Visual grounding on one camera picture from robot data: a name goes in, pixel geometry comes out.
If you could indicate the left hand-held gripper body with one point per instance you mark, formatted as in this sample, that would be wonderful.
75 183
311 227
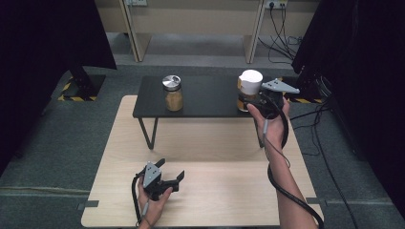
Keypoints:
152 178

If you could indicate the person's left hand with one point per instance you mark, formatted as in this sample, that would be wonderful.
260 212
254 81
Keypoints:
153 210

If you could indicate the black curtain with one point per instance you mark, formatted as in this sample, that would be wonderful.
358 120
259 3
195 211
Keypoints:
359 70
38 63

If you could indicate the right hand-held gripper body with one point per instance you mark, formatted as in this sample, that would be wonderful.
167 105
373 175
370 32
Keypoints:
273 95

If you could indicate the silver lid glass jar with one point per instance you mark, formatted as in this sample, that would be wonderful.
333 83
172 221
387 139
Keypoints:
173 95

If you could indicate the black stand base striped tape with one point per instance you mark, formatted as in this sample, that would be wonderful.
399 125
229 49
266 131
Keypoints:
305 93
81 86

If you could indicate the grey tape strip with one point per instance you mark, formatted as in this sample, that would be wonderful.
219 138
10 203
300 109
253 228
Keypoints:
316 201
89 204

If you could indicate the white lid glass jar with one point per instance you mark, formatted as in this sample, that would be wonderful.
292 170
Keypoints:
250 82

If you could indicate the person's right hand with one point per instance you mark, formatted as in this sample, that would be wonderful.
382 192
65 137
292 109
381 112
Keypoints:
273 130

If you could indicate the white wall socket strip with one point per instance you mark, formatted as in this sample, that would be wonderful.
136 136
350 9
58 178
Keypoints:
136 2

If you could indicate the beige wooden desk leg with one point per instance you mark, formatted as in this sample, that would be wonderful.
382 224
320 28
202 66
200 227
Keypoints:
253 38
137 38

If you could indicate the black metal shelf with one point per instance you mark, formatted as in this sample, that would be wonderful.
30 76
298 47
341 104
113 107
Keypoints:
208 95

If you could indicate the white wall socket with plugs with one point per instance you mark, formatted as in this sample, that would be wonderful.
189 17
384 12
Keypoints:
276 3

